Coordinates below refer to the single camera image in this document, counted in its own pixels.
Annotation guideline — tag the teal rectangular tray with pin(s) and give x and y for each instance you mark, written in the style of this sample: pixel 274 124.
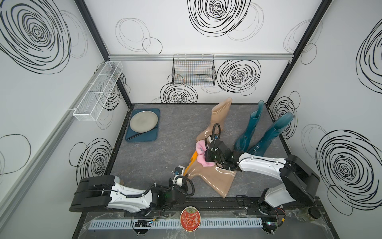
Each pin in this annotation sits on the teal rectangular tray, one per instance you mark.
pixel 148 139

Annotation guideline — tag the green rubber boot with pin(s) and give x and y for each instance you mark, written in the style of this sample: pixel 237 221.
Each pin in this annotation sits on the green rubber boot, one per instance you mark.
pixel 242 143
pixel 260 148

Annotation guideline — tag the black knife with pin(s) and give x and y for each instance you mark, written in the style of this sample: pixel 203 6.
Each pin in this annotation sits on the black knife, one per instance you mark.
pixel 142 134

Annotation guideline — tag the white slotted cable duct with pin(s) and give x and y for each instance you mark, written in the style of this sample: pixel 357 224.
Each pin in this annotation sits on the white slotted cable duct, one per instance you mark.
pixel 206 223

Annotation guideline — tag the pink microfiber cloth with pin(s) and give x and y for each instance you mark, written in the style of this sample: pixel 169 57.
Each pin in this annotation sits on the pink microfiber cloth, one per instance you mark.
pixel 201 150

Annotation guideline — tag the white wire shelf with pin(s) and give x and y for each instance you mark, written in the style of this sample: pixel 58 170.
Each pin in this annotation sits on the white wire shelf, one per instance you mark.
pixel 100 89

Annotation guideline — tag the grey wall rail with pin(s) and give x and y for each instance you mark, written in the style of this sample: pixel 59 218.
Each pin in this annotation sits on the grey wall rail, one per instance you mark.
pixel 226 56

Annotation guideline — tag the black wire basket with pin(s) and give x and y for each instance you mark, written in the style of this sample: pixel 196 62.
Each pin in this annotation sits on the black wire basket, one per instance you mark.
pixel 200 73

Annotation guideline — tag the beige rubber boot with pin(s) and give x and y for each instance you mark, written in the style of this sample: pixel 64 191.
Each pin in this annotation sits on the beige rubber boot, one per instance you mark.
pixel 218 115
pixel 220 180

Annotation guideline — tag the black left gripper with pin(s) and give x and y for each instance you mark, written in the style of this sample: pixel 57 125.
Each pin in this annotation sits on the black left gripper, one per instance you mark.
pixel 184 187

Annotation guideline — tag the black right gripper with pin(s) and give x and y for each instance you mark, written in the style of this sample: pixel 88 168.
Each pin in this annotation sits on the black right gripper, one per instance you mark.
pixel 207 154

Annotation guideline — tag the grey round plate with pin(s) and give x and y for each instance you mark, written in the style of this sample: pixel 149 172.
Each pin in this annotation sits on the grey round plate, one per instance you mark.
pixel 143 121

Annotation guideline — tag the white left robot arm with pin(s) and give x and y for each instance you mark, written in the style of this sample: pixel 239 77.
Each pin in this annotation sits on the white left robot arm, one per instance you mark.
pixel 96 193

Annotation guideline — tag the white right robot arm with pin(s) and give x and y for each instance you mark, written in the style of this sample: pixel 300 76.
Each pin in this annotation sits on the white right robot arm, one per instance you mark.
pixel 299 182

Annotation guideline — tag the black mounting rail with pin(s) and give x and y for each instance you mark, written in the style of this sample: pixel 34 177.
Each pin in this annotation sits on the black mounting rail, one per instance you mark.
pixel 240 204

